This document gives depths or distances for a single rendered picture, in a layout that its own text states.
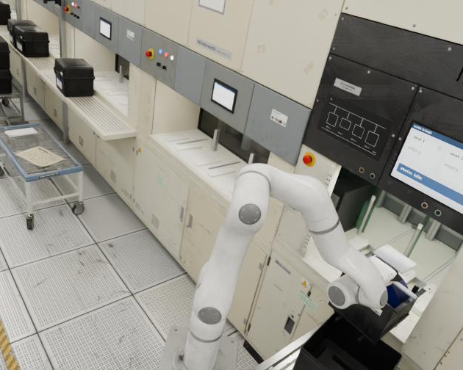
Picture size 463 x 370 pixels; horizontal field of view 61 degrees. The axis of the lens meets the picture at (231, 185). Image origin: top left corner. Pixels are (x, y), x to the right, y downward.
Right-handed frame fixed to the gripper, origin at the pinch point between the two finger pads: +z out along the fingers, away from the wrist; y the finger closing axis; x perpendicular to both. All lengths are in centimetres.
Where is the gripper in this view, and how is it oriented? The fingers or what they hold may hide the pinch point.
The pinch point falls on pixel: (391, 263)
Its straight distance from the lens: 149.8
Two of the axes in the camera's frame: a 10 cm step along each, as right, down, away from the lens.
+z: 7.7, -1.9, 6.1
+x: 1.8, -8.5, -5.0
